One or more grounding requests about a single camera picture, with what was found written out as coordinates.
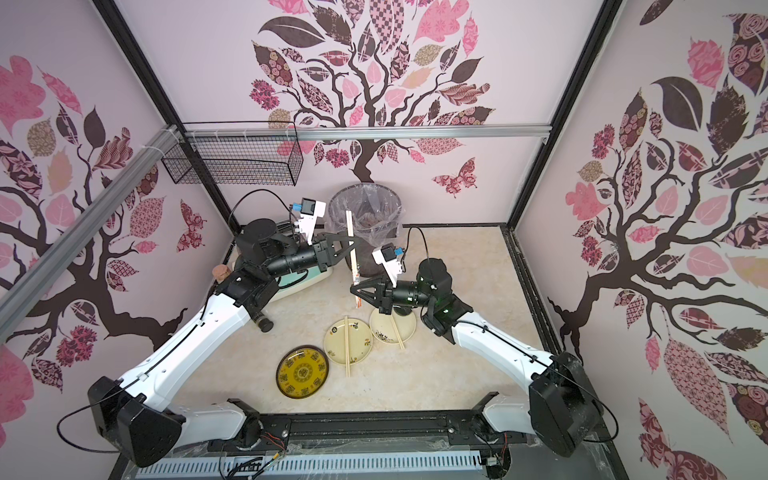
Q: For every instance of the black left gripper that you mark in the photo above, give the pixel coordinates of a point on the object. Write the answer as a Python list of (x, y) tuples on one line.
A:
[(324, 253)]

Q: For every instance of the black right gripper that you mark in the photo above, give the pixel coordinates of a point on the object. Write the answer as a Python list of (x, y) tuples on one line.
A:
[(384, 293)]

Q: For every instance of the red chopsticks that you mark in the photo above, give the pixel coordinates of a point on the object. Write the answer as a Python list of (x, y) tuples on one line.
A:
[(356, 281)]

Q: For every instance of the bare wooden chopsticks pair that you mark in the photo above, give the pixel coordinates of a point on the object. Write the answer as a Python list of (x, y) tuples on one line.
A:
[(397, 333)]

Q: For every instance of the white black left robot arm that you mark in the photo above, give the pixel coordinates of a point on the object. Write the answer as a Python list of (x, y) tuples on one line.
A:
[(135, 413)]

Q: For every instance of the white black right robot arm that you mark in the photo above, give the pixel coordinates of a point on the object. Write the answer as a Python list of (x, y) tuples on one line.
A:
[(563, 407)]

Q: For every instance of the cream plate right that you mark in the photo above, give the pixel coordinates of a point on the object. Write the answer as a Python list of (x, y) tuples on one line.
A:
[(381, 328)]

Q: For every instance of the clear plastic bin liner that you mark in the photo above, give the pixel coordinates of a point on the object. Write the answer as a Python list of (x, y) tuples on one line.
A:
[(369, 210)]

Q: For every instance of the mint green toaster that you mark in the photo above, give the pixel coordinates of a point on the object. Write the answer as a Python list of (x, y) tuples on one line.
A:
[(300, 279)]

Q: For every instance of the yellow black patterned plate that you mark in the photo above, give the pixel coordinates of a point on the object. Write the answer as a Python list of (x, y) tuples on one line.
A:
[(302, 372)]

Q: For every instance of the black small cylinder jar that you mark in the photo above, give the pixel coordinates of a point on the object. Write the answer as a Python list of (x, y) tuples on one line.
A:
[(264, 324)]

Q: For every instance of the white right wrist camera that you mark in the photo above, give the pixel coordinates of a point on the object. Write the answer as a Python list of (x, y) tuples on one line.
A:
[(390, 258)]

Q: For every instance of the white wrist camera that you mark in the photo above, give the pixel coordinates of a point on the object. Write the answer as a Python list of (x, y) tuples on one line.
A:
[(390, 258), (308, 211)]

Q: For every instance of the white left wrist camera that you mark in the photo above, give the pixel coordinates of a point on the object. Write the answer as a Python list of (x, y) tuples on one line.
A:
[(308, 211)]

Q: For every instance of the black wire wall basket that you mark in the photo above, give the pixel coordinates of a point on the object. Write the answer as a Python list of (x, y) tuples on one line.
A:
[(263, 153)]

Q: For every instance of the aluminium frame bar rear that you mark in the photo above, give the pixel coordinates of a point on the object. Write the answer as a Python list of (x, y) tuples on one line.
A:
[(372, 132)]

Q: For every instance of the aluminium frame bar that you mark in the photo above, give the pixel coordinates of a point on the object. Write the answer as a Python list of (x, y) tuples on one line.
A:
[(23, 296), (372, 132)]

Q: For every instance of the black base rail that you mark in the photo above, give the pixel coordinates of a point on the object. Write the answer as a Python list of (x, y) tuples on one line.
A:
[(505, 455)]

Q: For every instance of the white slotted cable duct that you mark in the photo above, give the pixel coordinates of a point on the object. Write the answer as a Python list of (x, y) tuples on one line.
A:
[(312, 465)]

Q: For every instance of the aluminium frame bar left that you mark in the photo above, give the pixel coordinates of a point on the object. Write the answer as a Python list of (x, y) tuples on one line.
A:
[(23, 296)]

